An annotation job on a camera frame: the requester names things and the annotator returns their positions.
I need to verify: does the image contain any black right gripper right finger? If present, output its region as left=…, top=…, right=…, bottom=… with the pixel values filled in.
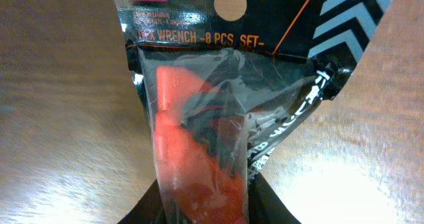
left=248, top=174, right=301, bottom=224

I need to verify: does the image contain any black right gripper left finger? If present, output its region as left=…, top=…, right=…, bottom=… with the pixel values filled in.
left=118, top=180, right=166, bottom=224

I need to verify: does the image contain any silver triangular snack packet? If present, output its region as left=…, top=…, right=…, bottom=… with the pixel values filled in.
left=114, top=0, right=392, bottom=223

